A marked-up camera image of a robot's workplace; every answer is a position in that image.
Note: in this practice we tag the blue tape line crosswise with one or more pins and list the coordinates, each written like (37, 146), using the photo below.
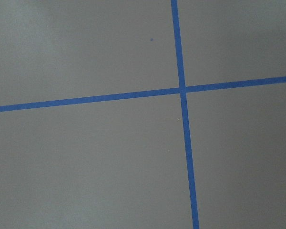
(141, 94)

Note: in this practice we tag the blue tape line lengthwise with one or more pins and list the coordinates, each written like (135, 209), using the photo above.
(185, 117)

